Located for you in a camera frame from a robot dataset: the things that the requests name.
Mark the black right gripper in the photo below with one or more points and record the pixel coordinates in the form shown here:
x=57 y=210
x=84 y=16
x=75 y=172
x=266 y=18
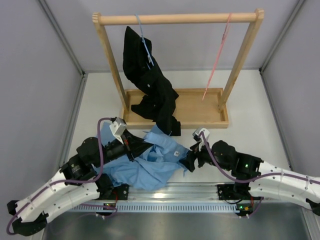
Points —
x=189 y=161

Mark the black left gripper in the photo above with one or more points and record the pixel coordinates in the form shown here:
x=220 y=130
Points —
x=134 y=145

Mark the light blue shirt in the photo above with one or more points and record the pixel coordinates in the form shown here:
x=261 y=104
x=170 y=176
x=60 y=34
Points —
x=153 y=168

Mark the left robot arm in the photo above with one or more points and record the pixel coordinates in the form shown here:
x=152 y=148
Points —
x=79 y=180

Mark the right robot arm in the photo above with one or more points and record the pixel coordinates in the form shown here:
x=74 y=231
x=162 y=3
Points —
x=255 y=177

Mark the black shirt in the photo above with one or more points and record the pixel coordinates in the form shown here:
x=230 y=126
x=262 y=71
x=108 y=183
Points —
x=159 y=101

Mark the blue plastic hanger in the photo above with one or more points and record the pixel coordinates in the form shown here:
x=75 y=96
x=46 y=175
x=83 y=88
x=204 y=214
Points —
x=150 y=62

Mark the pink plastic hanger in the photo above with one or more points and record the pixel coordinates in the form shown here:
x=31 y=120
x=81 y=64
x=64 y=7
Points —
x=219 y=52

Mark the wooden clothes rack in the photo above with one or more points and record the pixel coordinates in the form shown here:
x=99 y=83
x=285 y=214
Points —
x=195 y=107

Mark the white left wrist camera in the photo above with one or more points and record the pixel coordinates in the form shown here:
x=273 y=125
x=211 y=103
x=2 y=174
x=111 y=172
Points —
x=117 y=127

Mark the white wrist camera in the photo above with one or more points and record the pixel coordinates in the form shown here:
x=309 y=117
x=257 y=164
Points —
x=201 y=135
x=117 y=127

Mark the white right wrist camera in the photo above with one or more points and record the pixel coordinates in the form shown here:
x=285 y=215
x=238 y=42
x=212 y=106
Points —
x=201 y=135

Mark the aluminium mounting rail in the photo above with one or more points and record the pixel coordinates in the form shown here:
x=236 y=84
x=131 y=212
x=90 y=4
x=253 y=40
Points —
x=175 y=192

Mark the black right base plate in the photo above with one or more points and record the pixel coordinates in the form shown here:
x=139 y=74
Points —
x=227 y=193

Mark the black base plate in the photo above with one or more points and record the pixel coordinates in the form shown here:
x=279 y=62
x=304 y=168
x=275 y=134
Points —
x=117 y=193
x=227 y=193

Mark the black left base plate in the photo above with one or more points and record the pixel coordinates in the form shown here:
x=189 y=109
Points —
x=117 y=193

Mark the grey slotted cable duct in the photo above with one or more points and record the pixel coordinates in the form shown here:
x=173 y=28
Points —
x=160 y=207

